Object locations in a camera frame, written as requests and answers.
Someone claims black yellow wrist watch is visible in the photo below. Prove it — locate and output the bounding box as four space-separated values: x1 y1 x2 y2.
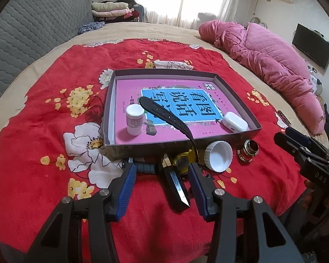
139 96 206 177

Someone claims pink children's book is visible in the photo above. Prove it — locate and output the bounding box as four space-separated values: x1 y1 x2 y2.
114 78 241 144

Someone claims white earbuds case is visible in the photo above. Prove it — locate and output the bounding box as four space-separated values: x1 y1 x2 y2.
222 112 249 132

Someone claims blue patterned cloth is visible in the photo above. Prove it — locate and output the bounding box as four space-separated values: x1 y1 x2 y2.
78 21 105 34

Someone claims grey cardboard tray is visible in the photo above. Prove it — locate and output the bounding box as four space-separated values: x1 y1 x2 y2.
102 69 262 158

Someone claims white bottle cap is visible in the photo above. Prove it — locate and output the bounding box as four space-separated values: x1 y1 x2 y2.
204 141 233 173

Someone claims red floral blanket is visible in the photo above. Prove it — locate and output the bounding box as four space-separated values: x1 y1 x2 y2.
0 39 304 253

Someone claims small glass jar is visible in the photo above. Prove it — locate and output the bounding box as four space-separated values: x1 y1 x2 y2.
237 140 259 163

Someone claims red lighter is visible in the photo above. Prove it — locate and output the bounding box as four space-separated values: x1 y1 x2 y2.
205 169 223 189

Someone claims folded clothes pile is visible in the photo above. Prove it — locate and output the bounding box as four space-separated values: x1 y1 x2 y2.
91 0 144 24

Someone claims grey quilted headboard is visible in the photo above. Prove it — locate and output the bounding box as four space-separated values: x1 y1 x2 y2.
0 0 93 98

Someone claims beige bed sheet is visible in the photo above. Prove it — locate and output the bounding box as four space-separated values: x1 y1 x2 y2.
0 21 329 171

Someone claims white pill bottle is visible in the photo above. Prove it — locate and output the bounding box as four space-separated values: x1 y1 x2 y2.
126 104 145 136

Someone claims black gold pointed case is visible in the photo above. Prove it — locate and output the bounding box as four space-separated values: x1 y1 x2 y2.
161 154 190 211

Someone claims pink quilt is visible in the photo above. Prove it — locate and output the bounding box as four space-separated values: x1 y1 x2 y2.
198 20 325 135

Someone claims black television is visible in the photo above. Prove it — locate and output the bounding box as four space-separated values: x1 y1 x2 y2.
292 24 329 69

